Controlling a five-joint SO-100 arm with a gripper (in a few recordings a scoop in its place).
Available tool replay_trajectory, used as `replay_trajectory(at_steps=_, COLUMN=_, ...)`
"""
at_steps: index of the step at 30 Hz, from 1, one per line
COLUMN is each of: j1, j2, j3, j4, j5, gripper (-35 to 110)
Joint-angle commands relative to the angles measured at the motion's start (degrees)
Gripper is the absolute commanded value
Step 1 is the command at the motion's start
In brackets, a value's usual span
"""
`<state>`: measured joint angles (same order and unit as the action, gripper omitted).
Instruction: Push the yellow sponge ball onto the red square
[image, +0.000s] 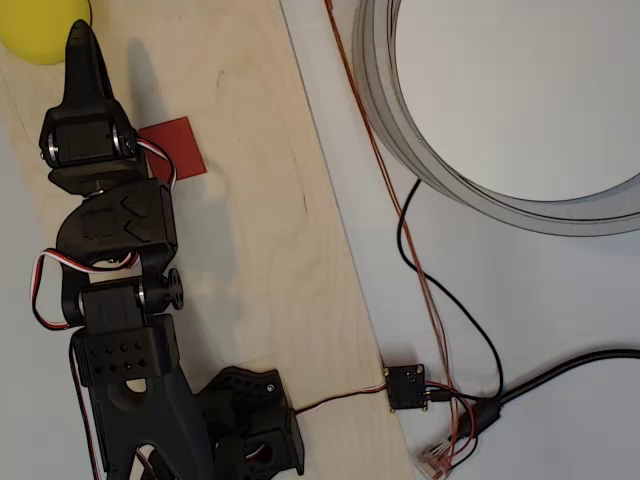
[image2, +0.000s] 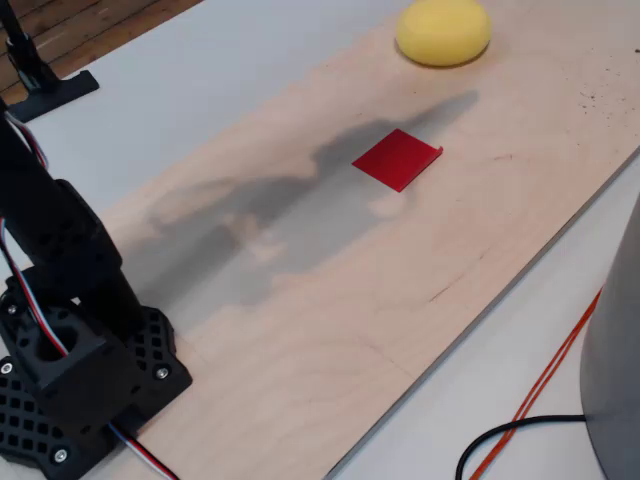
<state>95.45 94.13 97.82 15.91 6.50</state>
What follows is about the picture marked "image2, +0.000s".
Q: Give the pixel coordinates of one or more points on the black camera stand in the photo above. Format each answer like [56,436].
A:
[55,92]

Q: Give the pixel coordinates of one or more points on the grey round lamp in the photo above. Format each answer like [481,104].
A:
[617,350]

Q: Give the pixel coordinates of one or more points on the red square plate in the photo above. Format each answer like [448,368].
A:
[395,160]

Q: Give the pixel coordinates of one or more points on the light plywood board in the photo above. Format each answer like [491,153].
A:
[350,310]

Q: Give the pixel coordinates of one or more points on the yellow round sponge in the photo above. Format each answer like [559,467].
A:
[442,30]

